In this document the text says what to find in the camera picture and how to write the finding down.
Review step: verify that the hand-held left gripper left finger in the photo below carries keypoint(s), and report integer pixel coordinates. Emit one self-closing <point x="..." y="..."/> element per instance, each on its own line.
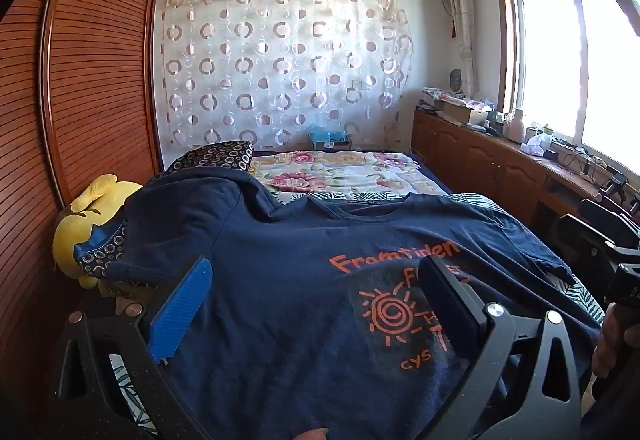
<point x="180" y="315"/>

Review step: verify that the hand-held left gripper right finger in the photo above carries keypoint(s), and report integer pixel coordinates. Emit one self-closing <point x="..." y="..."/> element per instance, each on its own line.
<point x="450" y="295"/>

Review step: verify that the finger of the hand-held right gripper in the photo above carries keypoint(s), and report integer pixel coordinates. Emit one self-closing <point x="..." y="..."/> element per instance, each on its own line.
<point x="625" y="251"/>

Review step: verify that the navy t-shirt with orange print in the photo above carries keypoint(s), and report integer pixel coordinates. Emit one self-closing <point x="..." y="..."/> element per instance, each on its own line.
<point x="300" y="295"/>

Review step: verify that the person's right hand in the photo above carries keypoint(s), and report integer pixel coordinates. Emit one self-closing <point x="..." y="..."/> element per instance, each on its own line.
<point x="612" y="340"/>

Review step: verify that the black chair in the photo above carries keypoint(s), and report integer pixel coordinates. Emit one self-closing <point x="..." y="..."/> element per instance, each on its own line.
<point x="580" y="240"/>

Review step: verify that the green leaf-print bed sheet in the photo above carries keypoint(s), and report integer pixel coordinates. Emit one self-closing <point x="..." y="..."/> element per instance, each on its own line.
<point x="580" y="295"/>

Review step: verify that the yellow plush toy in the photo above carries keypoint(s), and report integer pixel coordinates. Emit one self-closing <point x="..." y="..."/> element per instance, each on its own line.
<point x="75" y="230"/>

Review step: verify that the long wooden cabinet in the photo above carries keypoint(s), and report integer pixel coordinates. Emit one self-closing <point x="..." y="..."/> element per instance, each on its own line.
<point x="475" y="160"/>

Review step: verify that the white tissue pack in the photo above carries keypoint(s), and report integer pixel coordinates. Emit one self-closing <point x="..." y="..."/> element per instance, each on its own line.
<point x="537" y="144"/>

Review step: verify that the dark patterned pillow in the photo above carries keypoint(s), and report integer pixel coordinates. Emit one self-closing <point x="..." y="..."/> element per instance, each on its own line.
<point x="220" y="155"/>

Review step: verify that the white bottle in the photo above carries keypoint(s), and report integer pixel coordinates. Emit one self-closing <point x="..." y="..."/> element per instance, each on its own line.
<point x="515" y="125"/>

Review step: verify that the floral blanket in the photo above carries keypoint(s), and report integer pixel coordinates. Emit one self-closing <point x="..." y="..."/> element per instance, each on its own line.
<point x="325" y="180"/>

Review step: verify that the cardboard box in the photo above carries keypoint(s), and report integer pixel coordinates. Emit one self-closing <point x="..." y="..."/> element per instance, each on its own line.
<point x="462" y="113"/>

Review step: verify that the blue plastic bag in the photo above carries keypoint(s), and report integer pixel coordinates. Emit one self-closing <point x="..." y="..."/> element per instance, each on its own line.
<point x="327" y="136"/>

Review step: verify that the wooden-framed window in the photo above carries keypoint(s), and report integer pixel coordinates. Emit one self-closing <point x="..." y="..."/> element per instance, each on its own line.
<point x="550" y="60"/>

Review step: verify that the small dark round mirror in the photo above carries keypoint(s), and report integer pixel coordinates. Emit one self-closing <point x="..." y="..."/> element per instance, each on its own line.
<point x="456" y="79"/>

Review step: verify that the brown louvred wooden wardrobe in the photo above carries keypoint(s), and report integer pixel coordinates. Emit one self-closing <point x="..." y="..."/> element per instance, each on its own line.
<point x="100" y="70"/>

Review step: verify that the sheer circle-patterned curtain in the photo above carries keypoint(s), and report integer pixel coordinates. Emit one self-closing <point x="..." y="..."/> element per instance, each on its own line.
<point x="280" y="70"/>

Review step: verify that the pale patterned window curtain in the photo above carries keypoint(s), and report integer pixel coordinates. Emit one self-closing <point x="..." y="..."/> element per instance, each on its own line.
<point x="462" y="20"/>

